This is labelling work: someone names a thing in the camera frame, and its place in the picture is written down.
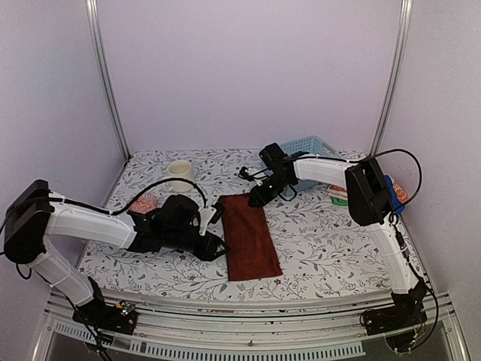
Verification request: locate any orange patterned towel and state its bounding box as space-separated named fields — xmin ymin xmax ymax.
xmin=327 ymin=176 xmax=409 ymax=202

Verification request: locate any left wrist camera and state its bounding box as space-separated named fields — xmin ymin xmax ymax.
xmin=159 ymin=195 xmax=225 ymax=236

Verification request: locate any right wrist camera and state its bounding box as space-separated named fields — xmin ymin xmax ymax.
xmin=238 ymin=166 xmax=269 ymax=185

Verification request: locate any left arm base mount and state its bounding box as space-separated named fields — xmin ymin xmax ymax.
xmin=72 ymin=286 xmax=138 ymax=335

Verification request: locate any left aluminium frame post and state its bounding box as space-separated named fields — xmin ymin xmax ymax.
xmin=85 ymin=0 xmax=132 ymax=162

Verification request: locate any red patterned small bowl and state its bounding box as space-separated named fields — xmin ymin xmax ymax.
xmin=129 ymin=193 xmax=158 ymax=214

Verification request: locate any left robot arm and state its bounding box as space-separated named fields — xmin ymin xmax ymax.
xmin=1 ymin=180 xmax=229 ymax=326

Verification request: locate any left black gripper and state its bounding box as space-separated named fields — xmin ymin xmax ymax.
xmin=164 ymin=228 xmax=231 ymax=262

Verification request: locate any light blue plastic basket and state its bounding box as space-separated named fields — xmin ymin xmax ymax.
xmin=280 ymin=136 xmax=340 ymax=199

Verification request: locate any brown towel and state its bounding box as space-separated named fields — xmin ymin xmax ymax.
xmin=219 ymin=194 xmax=283 ymax=282

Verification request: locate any cream ceramic mug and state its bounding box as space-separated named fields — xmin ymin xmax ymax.
xmin=164 ymin=160 xmax=195 ymax=193

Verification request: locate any green towel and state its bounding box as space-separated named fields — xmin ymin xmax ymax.
xmin=331 ymin=197 xmax=349 ymax=207

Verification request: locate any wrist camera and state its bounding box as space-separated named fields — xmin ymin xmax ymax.
xmin=159 ymin=195 xmax=225 ymax=236
xmin=238 ymin=166 xmax=269 ymax=185

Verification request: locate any front aluminium rail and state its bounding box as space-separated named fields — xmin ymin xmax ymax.
xmin=33 ymin=289 xmax=467 ymax=361

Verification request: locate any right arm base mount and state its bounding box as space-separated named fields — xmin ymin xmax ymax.
xmin=359 ymin=290 xmax=427 ymax=335

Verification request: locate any blue towel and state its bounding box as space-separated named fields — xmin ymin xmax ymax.
xmin=384 ymin=174 xmax=409 ymax=215

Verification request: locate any floral table mat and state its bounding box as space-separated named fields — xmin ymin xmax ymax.
xmin=78 ymin=150 xmax=391 ymax=302

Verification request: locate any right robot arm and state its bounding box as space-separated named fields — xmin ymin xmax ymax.
xmin=240 ymin=143 xmax=428 ymax=328

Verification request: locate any aluminium frame post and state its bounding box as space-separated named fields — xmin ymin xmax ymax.
xmin=85 ymin=0 xmax=132 ymax=162
xmin=369 ymin=0 xmax=413 ymax=155

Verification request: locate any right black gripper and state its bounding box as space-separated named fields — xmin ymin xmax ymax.
xmin=251 ymin=172 xmax=293 ymax=206

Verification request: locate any right aluminium frame post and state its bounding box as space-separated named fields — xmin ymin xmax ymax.
xmin=369 ymin=0 xmax=413 ymax=155

